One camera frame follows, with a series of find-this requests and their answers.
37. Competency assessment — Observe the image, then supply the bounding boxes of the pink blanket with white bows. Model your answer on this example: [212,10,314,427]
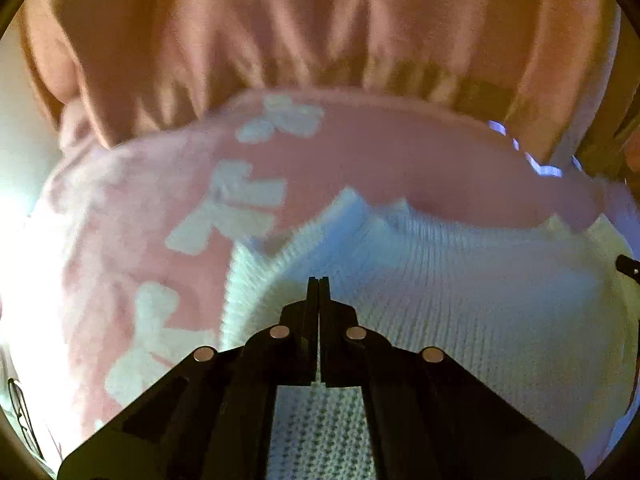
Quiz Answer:
[0,88,623,467]

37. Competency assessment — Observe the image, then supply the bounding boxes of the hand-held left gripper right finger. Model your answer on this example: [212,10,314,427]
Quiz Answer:
[319,276,587,480]

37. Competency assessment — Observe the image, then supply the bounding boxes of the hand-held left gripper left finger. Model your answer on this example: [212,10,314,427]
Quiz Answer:
[57,276,321,480]

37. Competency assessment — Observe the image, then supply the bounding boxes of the orange curtain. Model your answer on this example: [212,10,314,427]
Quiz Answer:
[19,0,640,181]

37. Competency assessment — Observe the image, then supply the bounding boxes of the black-rimmed eyeglasses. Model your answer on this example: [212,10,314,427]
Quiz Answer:
[7,379,40,441]

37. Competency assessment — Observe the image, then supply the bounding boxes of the white red black knit sweater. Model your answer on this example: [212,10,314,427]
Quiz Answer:
[219,186,639,480]

